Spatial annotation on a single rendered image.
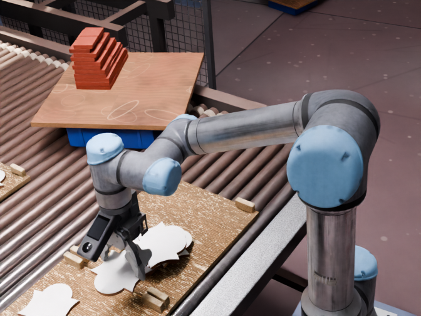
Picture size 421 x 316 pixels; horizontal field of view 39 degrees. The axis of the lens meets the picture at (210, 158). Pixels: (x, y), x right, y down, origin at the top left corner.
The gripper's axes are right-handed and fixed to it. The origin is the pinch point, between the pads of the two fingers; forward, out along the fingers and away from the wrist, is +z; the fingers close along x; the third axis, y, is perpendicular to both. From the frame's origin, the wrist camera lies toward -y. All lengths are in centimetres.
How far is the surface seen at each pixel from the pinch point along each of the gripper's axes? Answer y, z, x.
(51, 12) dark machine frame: 105, -1, 134
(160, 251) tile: 14.2, 5.8, 0.4
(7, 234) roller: 2.4, 13.0, 48.0
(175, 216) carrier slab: 30.9, 10.5, 8.7
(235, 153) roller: 67, 12, 12
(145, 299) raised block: 1.6, 8.7, -4.5
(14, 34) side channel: 91, 7, 147
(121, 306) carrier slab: -1.7, 11.2, 0.7
